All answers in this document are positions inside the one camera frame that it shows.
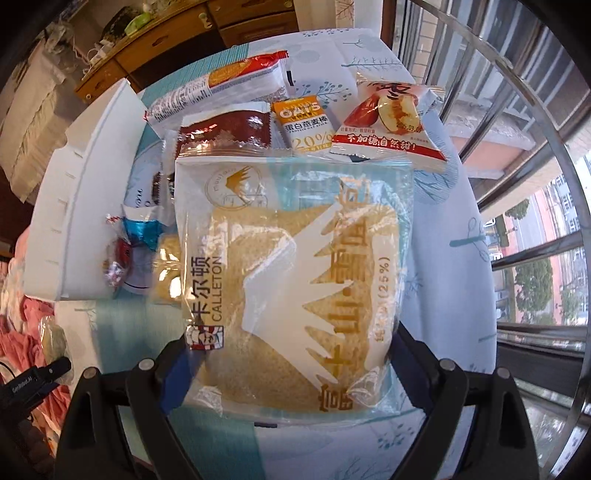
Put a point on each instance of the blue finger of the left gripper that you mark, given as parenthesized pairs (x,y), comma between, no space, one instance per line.
(59,371)

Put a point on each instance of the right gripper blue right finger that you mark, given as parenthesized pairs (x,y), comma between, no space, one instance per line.
(437,387)

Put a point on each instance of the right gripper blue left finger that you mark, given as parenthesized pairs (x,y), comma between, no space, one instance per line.
(154,388)

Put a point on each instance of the clear bag yellow puffs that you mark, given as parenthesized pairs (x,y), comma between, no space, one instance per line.
(166,271)

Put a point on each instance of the small red foil candy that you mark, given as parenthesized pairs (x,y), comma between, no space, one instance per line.
(117,263)

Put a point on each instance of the blue foil candy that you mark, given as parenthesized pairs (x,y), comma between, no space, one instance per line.
(144,225)

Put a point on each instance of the large Calleton bread bag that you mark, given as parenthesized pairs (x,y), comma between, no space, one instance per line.
(293,274)

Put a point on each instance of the dark red snowflake snack bag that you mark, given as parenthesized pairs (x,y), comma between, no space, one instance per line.
(225,130)

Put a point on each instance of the red jujube snack bag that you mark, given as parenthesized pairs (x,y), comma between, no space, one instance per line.
(389,124)

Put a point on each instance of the orange oats protein bar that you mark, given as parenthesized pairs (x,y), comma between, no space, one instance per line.
(305,123)

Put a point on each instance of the red white biscuit pack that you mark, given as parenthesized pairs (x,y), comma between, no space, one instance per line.
(263,77)

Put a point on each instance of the small clear puff bag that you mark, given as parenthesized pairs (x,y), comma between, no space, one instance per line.
(52,339)

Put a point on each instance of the brownie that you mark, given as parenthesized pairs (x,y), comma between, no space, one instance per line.
(156,188)

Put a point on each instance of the floral pink white blanket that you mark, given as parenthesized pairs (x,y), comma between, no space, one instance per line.
(21,344)

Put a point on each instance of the white plastic storage bin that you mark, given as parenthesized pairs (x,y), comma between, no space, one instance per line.
(85,182)

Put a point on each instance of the lace covered cabinet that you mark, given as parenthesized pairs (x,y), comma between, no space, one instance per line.
(34,118)

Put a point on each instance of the metal window grille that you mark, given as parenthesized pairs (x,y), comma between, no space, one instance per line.
(516,76)

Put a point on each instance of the wooden desk with drawers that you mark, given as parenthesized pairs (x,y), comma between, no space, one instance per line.
(185,32)

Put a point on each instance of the green tissue pack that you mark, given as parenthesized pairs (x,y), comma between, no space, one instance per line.
(137,23)

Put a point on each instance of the cream curtain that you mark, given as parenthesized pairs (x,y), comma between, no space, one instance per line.
(328,14)

